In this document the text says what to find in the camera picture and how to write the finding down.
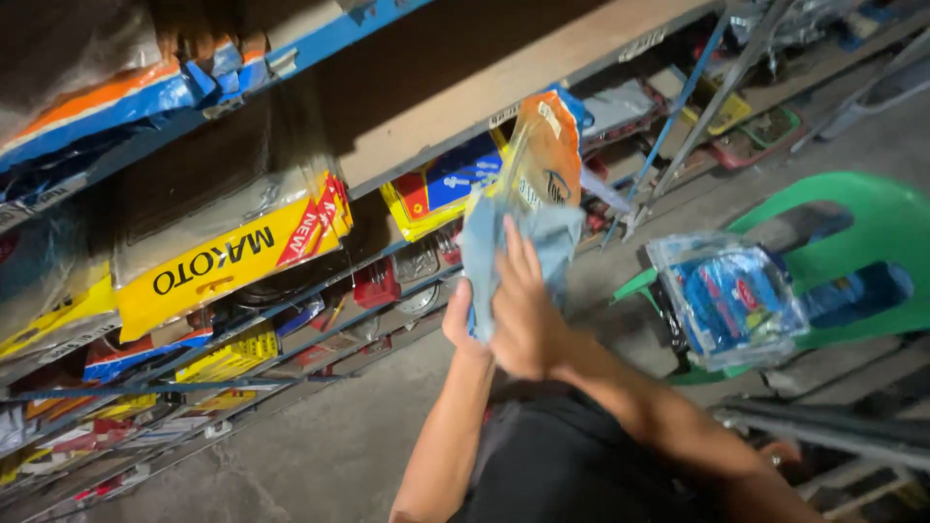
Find person's right hand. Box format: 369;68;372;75
490;214;584;383

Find dark metal bars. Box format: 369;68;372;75
711;395;930;475

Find clear bag of blue packets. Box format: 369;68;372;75
645;231;812;373

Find person's black shirt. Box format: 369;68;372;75
449;378;735;523

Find cluttered background shelf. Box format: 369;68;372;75
581;0;930;172

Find stack of yellow packets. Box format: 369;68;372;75
115;170;355;344

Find pile of yellow-blue packets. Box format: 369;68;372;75
379;129;511;243

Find orange plastic packet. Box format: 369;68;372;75
500;88;591;213

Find blue metal shelf rack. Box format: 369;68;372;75
0;0;728;520

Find green plastic chair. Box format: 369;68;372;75
610;170;930;386

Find grey metal ladder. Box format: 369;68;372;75
602;0;800;244

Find blue-grey cloth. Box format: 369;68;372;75
458;190;587;344

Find person's left hand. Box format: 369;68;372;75
442;277;496;360

